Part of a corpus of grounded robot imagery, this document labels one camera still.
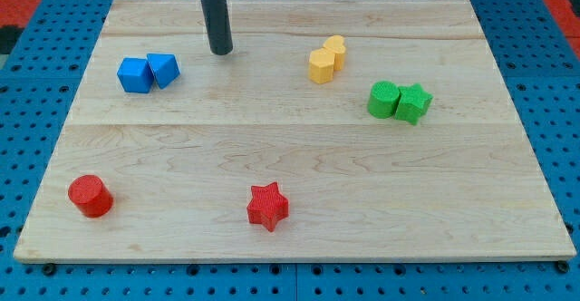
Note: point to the red star block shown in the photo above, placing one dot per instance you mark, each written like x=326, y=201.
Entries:
x=267, y=206

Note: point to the green star block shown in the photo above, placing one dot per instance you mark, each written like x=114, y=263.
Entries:
x=414, y=102

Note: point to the light wooden board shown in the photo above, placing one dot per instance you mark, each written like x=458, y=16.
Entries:
x=463, y=185

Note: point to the yellow hexagon block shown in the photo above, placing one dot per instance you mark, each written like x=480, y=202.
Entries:
x=321, y=66

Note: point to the green cylinder block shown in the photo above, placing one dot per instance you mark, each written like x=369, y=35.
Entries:
x=383, y=99

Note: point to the yellow heart block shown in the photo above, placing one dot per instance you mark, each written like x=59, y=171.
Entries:
x=336, y=45

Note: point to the blue triangular block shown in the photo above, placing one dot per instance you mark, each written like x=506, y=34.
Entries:
x=165, y=68

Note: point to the blue cube block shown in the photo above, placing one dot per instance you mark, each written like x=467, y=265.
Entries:
x=135, y=75

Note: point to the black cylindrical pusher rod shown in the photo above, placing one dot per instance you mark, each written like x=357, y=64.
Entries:
x=217, y=25

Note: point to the red cylinder block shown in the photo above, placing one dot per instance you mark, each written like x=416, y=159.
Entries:
x=90, y=196

